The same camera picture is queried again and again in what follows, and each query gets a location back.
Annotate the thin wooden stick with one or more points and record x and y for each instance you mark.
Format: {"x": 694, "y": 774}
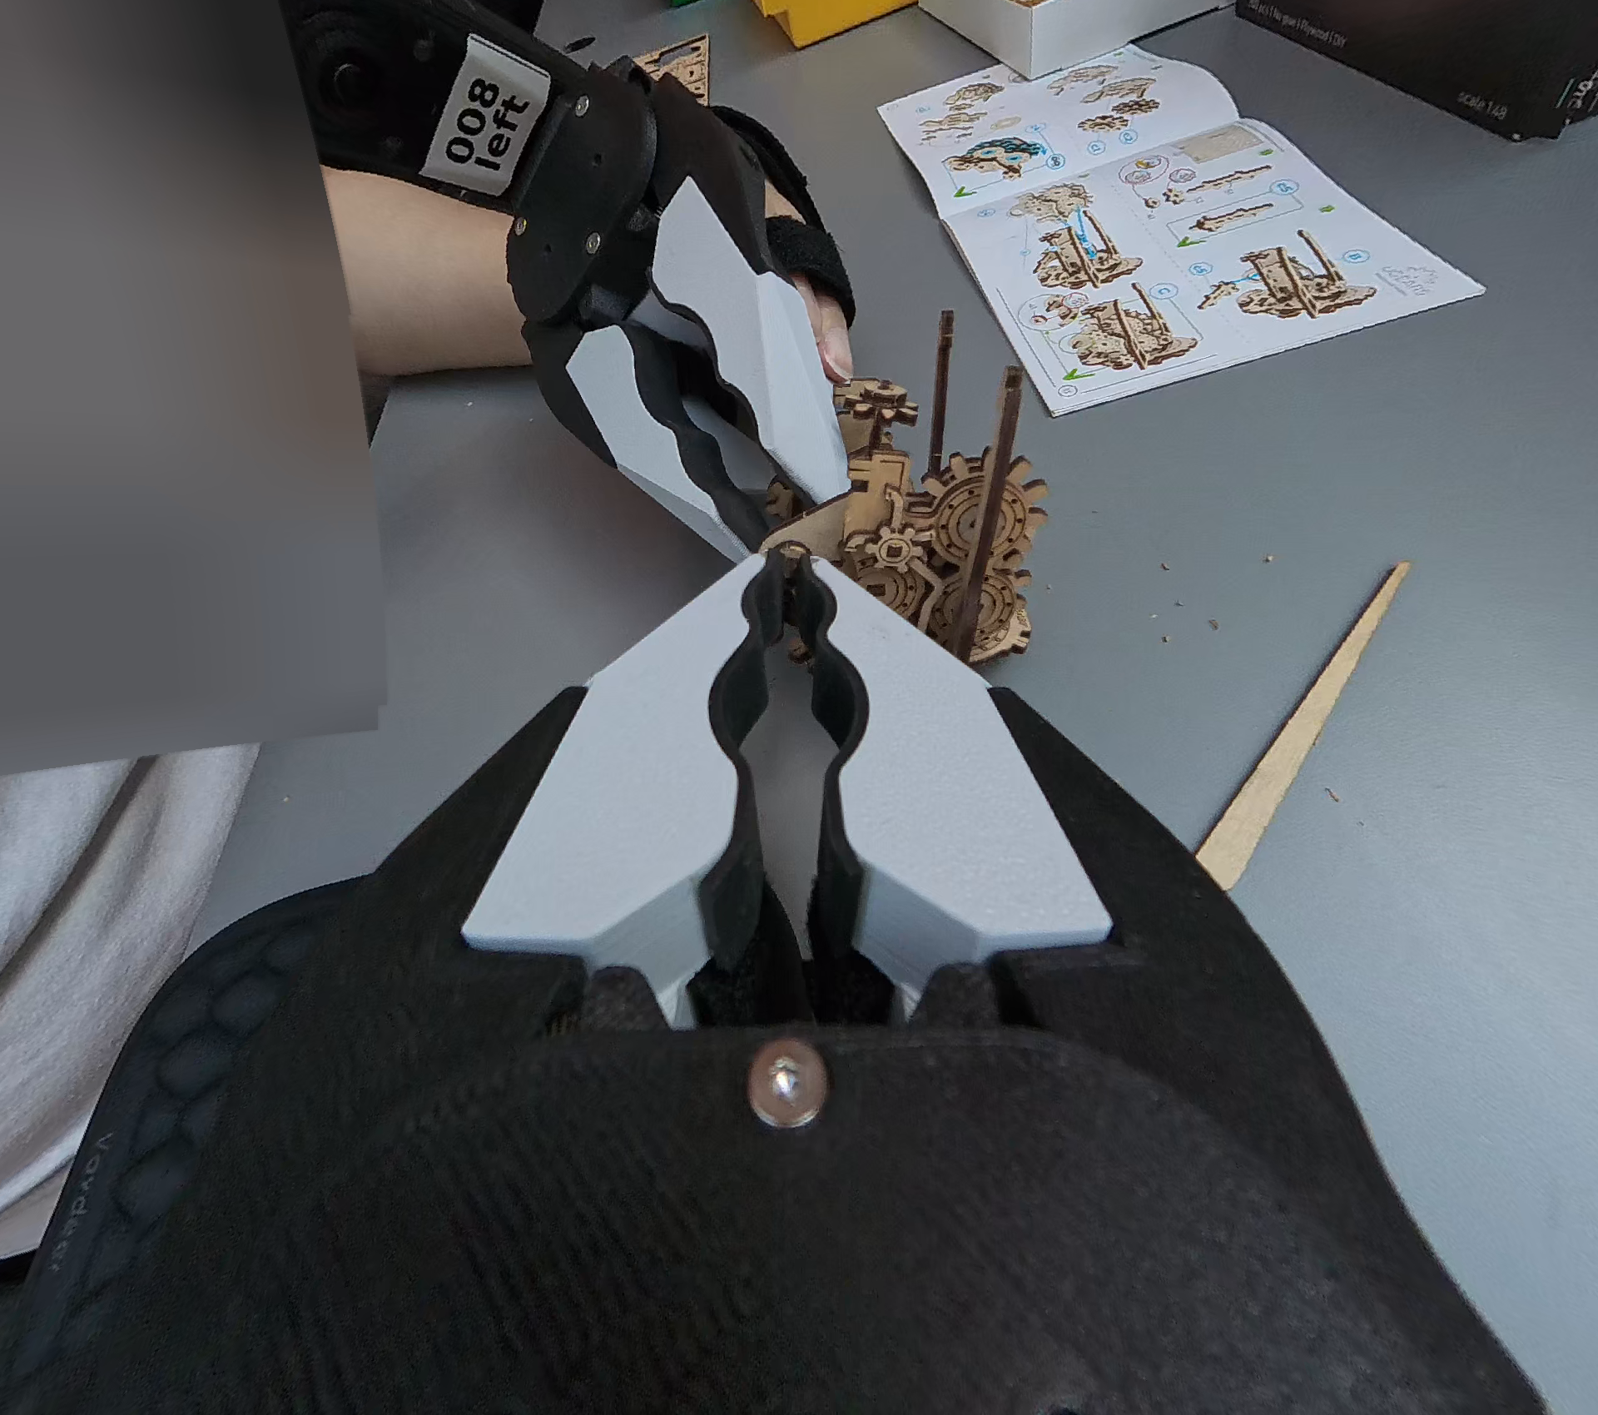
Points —
{"x": 1310, "y": 716}

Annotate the person's left forearm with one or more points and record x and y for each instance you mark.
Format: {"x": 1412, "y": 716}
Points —
{"x": 425, "y": 278}

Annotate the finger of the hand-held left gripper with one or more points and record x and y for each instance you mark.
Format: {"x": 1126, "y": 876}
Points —
{"x": 749, "y": 341}
{"x": 624, "y": 403}

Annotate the wooden part sheet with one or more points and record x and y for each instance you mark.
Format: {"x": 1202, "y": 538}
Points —
{"x": 674, "y": 67}

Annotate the printed instruction booklet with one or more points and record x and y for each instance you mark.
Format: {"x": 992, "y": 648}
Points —
{"x": 1185, "y": 228}

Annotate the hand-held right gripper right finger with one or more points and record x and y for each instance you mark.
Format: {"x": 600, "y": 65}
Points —
{"x": 961, "y": 816}

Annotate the person's left hand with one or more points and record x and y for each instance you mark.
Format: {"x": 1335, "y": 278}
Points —
{"x": 834, "y": 348}

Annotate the person's white shirt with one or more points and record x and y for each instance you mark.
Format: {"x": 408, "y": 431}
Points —
{"x": 100, "y": 941}

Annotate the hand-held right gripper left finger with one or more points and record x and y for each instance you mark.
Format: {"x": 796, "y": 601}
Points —
{"x": 600, "y": 816}

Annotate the wooden gear model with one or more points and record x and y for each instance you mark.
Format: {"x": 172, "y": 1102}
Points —
{"x": 949, "y": 528}

